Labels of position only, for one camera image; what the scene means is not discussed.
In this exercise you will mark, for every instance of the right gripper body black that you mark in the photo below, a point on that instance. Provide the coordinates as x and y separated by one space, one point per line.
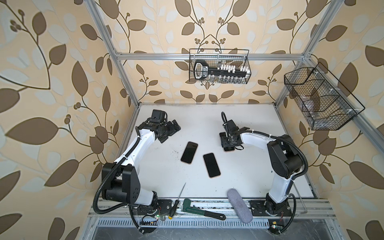
226 141

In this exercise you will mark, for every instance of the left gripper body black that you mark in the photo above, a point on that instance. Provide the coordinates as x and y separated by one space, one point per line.
168 129

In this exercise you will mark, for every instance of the blue phone black screen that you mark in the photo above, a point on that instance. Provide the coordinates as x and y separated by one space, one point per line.
225 143

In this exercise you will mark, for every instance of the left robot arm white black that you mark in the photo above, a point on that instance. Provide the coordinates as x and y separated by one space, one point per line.
120 186

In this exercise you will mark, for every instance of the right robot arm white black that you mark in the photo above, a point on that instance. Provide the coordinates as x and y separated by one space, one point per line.
287 160

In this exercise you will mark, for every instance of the middle phone in pink case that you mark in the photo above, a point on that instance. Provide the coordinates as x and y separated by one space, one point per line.
211 165

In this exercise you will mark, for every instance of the phone in pink case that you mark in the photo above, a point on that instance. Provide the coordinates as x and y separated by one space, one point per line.
189 153
211 165

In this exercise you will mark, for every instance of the left phone in pink case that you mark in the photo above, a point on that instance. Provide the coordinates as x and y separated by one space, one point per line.
189 153

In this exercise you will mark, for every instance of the grey oblong pouch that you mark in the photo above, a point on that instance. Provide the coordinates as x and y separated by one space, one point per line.
239 205

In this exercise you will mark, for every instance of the green pipe wrench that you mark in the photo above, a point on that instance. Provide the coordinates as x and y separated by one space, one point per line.
187 208

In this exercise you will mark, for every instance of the black socket set rail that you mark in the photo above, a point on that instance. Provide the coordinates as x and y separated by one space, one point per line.
202 70

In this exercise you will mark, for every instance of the black wire basket back wall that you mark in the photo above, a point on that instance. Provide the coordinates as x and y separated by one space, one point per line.
237 57

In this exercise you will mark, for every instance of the black wire basket wall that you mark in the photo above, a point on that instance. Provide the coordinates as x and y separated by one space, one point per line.
237 57
326 103

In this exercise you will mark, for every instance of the screwdriver black yellow handle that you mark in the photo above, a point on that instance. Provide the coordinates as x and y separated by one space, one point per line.
173 210

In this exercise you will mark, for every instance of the black wire basket right wall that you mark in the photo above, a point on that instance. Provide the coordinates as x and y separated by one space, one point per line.
326 103

